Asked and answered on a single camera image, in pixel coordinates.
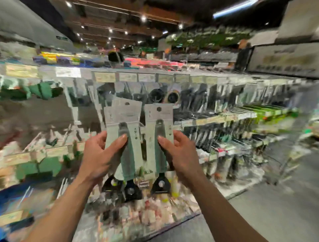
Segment rows of hanging utensil packets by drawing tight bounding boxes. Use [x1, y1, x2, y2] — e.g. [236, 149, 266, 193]
[0, 79, 302, 236]

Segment person's left hand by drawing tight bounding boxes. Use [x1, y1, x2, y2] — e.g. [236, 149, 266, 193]
[77, 131, 129, 185]

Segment kitchen tools display rack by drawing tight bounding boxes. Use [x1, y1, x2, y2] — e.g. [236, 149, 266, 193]
[0, 61, 311, 242]

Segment green foliage ceiling decor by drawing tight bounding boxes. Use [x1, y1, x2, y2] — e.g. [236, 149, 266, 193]
[166, 26, 256, 49]

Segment person's right forearm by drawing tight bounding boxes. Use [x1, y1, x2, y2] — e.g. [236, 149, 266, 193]
[186, 175, 268, 242]

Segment black headed green peeler packet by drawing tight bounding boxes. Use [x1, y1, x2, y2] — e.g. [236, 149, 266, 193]
[144, 103, 175, 195]
[101, 106, 125, 196]
[112, 97, 146, 203]

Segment white promo sign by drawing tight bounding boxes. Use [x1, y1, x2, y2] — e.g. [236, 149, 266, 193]
[246, 42, 319, 80]

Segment person's right hand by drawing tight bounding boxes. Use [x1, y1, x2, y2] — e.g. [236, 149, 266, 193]
[158, 130, 205, 185]

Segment person's left forearm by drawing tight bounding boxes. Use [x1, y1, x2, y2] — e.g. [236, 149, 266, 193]
[22, 175, 104, 242]

